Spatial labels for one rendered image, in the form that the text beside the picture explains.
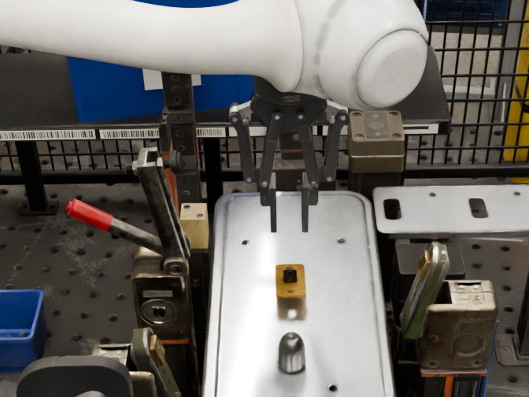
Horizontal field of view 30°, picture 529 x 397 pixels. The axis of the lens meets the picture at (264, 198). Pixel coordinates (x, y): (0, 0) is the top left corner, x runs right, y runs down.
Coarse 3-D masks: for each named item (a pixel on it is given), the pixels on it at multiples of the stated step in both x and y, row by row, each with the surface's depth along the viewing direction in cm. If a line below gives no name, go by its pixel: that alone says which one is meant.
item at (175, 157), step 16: (144, 160) 113; (160, 160) 113; (176, 160) 113; (144, 176) 113; (160, 176) 117; (144, 192) 114; (160, 192) 114; (160, 208) 116; (160, 224) 118; (176, 224) 121; (160, 240) 119; (176, 240) 119; (176, 256) 121
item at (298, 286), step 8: (280, 264) 130; (288, 264) 130; (296, 264) 130; (280, 272) 128; (288, 272) 126; (296, 272) 126; (304, 272) 128; (280, 280) 126; (288, 280) 125; (296, 280) 125; (304, 280) 126; (280, 288) 124; (288, 288) 124; (296, 288) 124; (304, 288) 124; (280, 296) 122; (288, 296) 122; (296, 296) 122; (304, 296) 122
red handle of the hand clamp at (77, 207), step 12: (72, 204) 118; (84, 204) 118; (72, 216) 118; (84, 216) 118; (96, 216) 118; (108, 216) 119; (108, 228) 119; (120, 228) 120; (132, 228) 121; (132, 240) 121; (144, 240) 121; (156, 240) 121; (156, 252) 122
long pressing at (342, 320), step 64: (256, 192) 142; (320, 192) 142; (256, 256) 131; (320, 256) 131; (256, 320) 123; (320, 320) 122; (384, 320) 122; (256, 384) 115; (320, 384) 114; (384, 384) 115
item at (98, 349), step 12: (96, 348) 110; (108, 348) 110; (120, 348) 110; (120, 360) 109; (132, 372) 108; (144, 372) 108; (132, 384) 108; (144, 384) 108; (144, 396) 109; (156, 396) 110
